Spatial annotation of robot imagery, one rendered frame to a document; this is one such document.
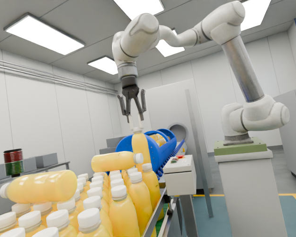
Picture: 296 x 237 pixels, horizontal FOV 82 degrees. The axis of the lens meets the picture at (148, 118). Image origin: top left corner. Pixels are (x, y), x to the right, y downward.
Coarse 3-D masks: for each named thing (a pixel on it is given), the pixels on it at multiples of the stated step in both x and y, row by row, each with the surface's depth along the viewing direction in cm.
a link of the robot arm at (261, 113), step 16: (208, 16) 94; (224, 16) 86; (240, 16) 84; (208, 32) 96; (224, 32) 90; (240, 32) 91; (224, 48) 96; (240, 48) 92; (240, 64) 94; (240, 80) 98; (256, 80) 96; (256, 96) 97; (256, 112) 98; (272, 112) 94; (288, 112) 96; (256, 128) 103; (272, 128) 98
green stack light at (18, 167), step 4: (20, 160) 71; (4, 164) 68; (8, 164) 68; (12, 164) 68; (16, 164) 69; (20, 164) 70; (8, 168) 68; (12, 168) 68; (16, 168) 69; (20, 168) 70; (24, 168) 72; (8, 172) 68; (12, 172) 68; (16, 172) 68; (20, 172) 69
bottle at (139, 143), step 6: (138, 132) 75; (132, 138) 75; (138, 138) 74; (144, 138) 75; (132, 144) 75; (138, 144) 73; (144, 144) 74; (138, 150) 73; (144, 150) 73; (144, 156) 73; (144, 162) 73; (150, 162) 75; (138, 168) 73
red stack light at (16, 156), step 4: (12, 152) 69; (16, 152) 70; (20, 152) 71; (4, 156) 68; (8, 156) 68; (12, 156) 68; (16, 156) 69; (20, 156) 71; (4, 160) 68; (8, 160) 68; (12, 160) 68; (16, 160) 69
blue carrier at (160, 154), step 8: (128, 136) 104; (120, 144) 105; (128, 144) 104; (152, 144) 99; (168, 144) 133; (176, 144) 180; (160, 152) 104; (168, 152) 130; (152, 160) 99; (160, 160) 102; (152, 168) 99
